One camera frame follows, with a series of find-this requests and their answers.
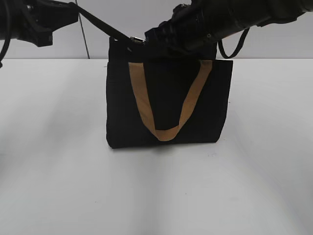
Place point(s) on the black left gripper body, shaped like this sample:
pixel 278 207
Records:
pixel 36 20

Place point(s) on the tan front bag handle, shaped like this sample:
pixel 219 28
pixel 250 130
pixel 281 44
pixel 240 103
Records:
pixel 138 81

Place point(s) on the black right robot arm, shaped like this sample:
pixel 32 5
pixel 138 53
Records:
pixel 227 17

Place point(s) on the black tote bag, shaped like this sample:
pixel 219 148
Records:
pixel 168 81

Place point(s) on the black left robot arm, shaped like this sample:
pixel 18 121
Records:
pixel 7 18

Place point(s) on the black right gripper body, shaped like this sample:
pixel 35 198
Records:
pixel 185 32

